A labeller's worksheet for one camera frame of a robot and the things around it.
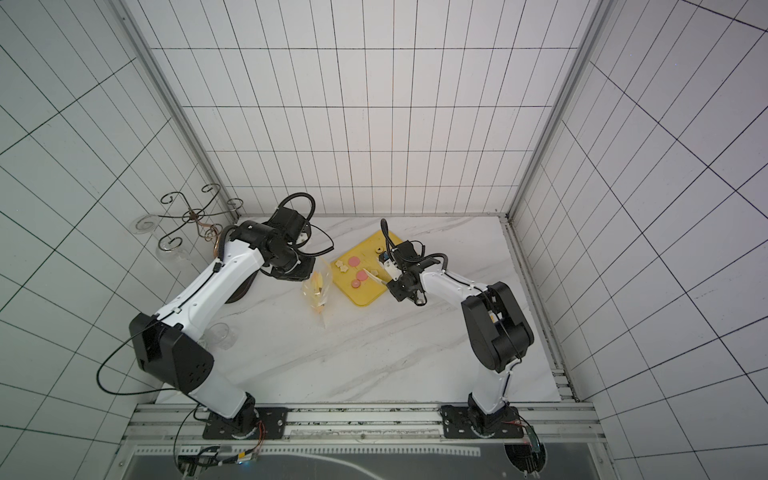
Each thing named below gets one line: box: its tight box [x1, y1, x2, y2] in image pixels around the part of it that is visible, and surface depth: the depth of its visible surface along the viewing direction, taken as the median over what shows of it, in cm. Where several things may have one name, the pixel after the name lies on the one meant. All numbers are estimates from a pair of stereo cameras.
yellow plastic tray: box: [330, 229, 402, 307], surface depth 103 cm
